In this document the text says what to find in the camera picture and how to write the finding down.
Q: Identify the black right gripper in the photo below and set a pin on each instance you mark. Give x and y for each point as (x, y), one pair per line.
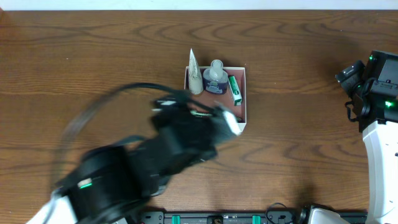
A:
(351, 76)

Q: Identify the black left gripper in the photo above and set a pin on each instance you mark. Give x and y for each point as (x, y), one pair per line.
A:
(185, 121)

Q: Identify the green toothbrush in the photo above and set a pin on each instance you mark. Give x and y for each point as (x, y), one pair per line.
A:
(200, 114)

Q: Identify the green soap box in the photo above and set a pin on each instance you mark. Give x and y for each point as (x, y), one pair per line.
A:
(235, 91)

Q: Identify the clear sanitizer bottle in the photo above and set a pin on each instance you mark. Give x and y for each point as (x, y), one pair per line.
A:
(215, 79)

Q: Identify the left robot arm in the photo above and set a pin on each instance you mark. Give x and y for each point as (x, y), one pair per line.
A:
(113, 181)

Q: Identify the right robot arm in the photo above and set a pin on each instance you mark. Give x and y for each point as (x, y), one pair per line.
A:
(372, 91)

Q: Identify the white box pink interior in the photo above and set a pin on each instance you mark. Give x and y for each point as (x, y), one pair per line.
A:
(205, 101)

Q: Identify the white standing tube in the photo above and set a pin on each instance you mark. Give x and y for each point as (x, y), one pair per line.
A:
(195, 81)

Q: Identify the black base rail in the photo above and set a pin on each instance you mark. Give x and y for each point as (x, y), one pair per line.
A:
(277, 213)

